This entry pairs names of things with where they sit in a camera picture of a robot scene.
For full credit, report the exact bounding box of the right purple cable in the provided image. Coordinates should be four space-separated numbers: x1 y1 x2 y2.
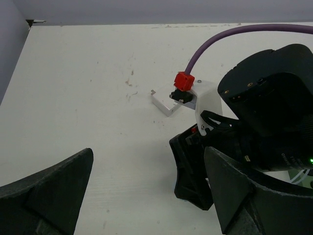
184 23 313 75

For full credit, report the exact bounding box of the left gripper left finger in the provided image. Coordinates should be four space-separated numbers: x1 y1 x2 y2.
0 148 93 235

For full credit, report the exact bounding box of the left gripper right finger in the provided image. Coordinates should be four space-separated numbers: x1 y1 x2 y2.
204 147 313 235

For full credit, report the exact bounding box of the white charger plug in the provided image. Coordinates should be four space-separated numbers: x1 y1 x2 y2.
151 86 181 117

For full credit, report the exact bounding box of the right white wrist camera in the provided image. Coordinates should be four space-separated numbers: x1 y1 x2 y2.
168 71 223 137

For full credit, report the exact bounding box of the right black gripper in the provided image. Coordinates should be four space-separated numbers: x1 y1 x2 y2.
201 44 313 171

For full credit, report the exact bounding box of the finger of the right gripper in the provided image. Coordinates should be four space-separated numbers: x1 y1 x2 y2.
169 127 213 211

